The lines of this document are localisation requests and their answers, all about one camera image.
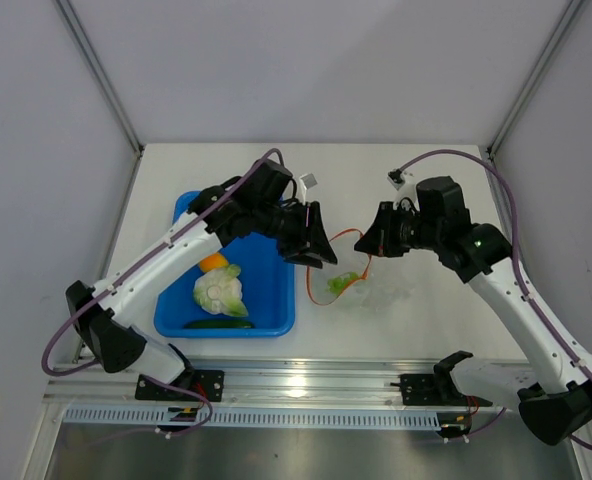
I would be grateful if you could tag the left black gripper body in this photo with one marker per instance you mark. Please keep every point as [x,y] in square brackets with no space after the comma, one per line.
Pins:
[290,229]

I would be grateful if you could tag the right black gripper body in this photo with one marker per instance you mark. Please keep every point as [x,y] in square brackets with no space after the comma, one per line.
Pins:
[404,229]

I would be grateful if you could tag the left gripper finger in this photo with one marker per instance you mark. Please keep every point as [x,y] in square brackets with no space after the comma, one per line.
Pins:
[303,259]
[320,248]

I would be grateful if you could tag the green grape bunch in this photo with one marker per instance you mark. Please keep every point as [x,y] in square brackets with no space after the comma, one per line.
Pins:
[337,285]

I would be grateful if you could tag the clear zip bag orange zipper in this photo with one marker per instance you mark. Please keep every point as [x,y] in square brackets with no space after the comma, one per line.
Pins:
[380,286]

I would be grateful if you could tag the yellow orange mango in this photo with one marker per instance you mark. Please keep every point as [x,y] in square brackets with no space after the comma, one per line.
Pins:
[212,262]

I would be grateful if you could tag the white cauliflower with leaves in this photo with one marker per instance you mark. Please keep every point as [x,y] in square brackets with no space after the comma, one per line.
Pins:
[220,291]

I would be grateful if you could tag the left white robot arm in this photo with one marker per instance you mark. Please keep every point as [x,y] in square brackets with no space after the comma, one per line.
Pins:
[103,314]

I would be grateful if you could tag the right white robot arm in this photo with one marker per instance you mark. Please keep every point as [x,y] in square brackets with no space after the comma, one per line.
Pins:
[555,399]

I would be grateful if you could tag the blue plastic bin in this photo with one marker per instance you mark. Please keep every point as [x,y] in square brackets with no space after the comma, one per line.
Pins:
[268,293]

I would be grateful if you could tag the dark green cucumber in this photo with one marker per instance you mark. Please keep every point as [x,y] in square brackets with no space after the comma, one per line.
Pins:
[229,323]

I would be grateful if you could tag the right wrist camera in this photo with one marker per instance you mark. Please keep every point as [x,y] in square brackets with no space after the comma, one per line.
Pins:
[404,183]

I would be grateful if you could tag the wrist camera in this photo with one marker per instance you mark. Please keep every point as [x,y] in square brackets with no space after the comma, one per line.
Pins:
[305,183]
[404,183]

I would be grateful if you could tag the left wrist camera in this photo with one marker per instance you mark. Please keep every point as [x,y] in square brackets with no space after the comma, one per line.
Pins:
[305,183]

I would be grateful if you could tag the aluminium front rail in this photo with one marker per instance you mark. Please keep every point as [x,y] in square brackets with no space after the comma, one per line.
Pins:
[282,383]

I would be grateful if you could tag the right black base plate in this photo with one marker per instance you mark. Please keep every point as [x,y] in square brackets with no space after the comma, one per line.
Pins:
[424,390]

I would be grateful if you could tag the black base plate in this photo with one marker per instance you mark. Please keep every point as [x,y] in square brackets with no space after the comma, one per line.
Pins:
[424,390]
[207,383]

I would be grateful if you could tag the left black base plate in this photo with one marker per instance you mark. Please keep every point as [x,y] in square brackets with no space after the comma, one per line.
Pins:
[207,383]

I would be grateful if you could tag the right aluminium frame post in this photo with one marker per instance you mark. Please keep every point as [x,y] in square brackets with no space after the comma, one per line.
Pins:
[536,74]

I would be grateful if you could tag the aluminium frame post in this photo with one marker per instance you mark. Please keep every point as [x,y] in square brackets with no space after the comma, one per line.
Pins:
[84,44]
[536,74]

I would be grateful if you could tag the white slotted cable duct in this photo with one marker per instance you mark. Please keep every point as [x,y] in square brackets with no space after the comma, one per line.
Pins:
[253,417]

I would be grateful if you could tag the left aluminium frame post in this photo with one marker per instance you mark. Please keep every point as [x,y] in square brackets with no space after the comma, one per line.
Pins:
[84,44]

